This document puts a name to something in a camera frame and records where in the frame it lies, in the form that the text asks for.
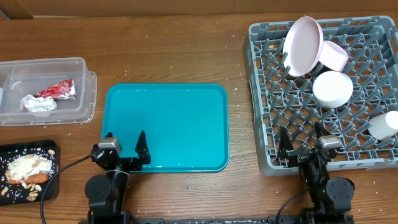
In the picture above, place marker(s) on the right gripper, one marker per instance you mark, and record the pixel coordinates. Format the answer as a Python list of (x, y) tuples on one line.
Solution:
[(285, 149)]

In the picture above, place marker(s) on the pink plate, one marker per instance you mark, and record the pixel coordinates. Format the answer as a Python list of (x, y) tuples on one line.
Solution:
[(303, 45)]

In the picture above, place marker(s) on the clear plastic bin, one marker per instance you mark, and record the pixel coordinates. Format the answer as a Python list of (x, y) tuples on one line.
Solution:
[(28, 77)]

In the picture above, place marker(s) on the red snack wrapper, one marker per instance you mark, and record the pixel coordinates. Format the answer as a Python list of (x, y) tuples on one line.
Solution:
[(64, 90)]

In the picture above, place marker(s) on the teal plastic tray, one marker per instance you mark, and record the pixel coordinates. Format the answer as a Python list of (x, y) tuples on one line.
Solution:
[(186, 125)]

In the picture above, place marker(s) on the white napkin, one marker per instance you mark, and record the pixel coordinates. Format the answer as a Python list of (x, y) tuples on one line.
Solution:
[(38, 104)]

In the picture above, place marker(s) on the small white cup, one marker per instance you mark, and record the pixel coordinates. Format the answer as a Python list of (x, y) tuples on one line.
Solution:
[(384, 126)]

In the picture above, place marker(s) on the grey dishwasher rack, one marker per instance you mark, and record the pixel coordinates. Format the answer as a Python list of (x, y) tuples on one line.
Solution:
[(280, 101)]

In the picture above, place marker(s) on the food scraps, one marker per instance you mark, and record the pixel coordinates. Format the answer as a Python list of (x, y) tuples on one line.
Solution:
[(25, 163)]

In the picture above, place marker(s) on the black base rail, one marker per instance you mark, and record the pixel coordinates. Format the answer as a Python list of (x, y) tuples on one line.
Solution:
[(214, 221)]

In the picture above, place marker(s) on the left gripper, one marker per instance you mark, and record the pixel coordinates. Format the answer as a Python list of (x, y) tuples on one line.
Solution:
[(131, 164)]

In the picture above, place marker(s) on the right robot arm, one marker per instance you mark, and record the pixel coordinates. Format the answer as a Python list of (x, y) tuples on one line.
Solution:
[(331, 197)]

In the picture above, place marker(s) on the orange carrot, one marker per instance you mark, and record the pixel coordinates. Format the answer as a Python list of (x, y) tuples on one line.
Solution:
[(34, 179)]

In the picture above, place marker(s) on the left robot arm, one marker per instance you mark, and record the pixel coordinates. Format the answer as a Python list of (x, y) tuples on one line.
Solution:
[(106, 193)]

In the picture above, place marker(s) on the black bin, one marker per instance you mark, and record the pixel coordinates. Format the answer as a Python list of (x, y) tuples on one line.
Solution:
[(52, 186)]

